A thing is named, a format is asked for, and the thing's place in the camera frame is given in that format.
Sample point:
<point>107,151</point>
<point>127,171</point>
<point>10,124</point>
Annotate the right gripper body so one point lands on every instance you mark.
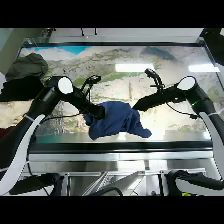
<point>159,97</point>

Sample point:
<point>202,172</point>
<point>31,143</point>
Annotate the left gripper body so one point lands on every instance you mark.
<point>95,111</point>

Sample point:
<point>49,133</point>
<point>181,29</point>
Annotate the blue T-shirt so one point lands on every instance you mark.
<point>116,120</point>

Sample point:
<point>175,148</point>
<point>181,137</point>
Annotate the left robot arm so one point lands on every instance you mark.
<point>50,96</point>

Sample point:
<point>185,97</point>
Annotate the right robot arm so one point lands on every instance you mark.
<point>200,100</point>

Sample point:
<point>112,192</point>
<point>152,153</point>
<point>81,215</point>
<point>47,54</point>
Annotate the black garment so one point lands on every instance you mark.
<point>21,88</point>

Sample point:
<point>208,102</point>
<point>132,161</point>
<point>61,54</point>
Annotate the grey-green garment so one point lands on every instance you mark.
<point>28,66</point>

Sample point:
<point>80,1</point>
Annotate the silver frame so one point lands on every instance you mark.
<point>100,166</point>

